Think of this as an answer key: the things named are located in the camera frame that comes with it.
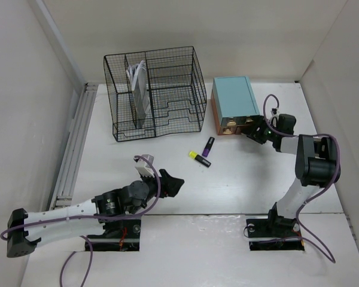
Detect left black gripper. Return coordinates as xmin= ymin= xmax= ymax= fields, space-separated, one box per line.
xmin=140 ymin=169 xmax=182 ymax=203

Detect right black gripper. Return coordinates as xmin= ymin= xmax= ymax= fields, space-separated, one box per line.
xmin=240 ymin=114 xmax=279 ymax=144

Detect grey booklet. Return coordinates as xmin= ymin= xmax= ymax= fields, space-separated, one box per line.
xmin=126 ymin=60 xmax=151 ymax=129

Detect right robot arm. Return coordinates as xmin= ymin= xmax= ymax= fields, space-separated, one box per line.
xmin=241 ymin=114 xmax=340 ymax=238

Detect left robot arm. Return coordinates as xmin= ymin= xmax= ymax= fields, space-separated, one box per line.
xmin=1 ymin=169 xmax=185 ymax=258

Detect yellow highlighter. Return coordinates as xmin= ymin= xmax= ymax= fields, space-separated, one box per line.
xmin=189 ymin=151 xmax=211 ymax=168

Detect teal drawer box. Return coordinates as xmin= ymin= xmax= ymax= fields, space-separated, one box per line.
xmin=211 ymin=76 xmax=260 ymax=136

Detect purple highlighter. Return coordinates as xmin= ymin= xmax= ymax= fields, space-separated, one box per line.
xmin=202 ymin=137 xmax=215 ymax=157

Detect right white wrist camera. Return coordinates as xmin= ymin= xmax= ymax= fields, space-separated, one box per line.
xmin=270 ymin=108 xmax=279 ymax=121

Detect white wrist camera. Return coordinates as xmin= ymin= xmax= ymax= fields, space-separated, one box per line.
xmin=270 ymin=108 xmax=279 ymax=121
xmin=133 ymin=154 xmax=155 ymax=178

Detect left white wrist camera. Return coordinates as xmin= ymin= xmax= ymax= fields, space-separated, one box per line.
xmin=133 ymin=154 xmax=155 ymax=178

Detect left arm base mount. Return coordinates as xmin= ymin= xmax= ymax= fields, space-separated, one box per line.
xmin=87 ymin=217 xmax=141 ymax=252

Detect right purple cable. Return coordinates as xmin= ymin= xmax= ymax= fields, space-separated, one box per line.
xmin=263 ymin=94 xmax=343 ymax=264

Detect purple cable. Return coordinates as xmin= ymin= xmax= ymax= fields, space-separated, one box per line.
xmin=0 ymin=154 xmax=162 ymax=286
xmin=263 ymin=94 xmax=343 ymax=264

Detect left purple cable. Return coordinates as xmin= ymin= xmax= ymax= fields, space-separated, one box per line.
xmin=0 ymin=154 xmax=162 ymax=286

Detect black wire mesh organizer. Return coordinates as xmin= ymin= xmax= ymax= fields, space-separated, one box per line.
xmin=103 ymin=46 xmax=207 ymax=142

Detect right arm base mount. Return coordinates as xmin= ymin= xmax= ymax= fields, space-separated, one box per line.
xmin=246 ymin=218 xmax=305 ymax=251

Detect aluminium rail frame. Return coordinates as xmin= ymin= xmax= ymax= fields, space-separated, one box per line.
xmin=47 ymin=83 xmax=98 ymax=210

